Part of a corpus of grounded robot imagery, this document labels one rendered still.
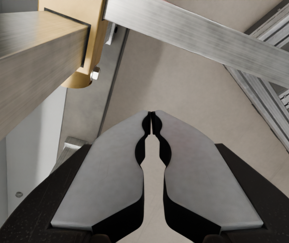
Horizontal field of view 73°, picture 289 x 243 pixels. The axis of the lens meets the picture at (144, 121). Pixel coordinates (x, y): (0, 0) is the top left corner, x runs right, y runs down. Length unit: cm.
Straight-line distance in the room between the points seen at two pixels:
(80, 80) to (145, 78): 90
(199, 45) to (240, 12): 93
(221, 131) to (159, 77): 54
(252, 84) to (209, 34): 79
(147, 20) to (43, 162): 54
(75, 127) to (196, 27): 32
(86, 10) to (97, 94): 22
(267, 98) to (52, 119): 88
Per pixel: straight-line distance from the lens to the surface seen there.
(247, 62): 22
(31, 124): 58
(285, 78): 24
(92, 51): 19
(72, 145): 43
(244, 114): 133
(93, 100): 39
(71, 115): 42
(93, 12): 18
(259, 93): 101
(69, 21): 18
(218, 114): 127
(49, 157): 63
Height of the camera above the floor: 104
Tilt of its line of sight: 59 degrees down
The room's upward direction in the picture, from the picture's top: 178 degrees counter-clockwise
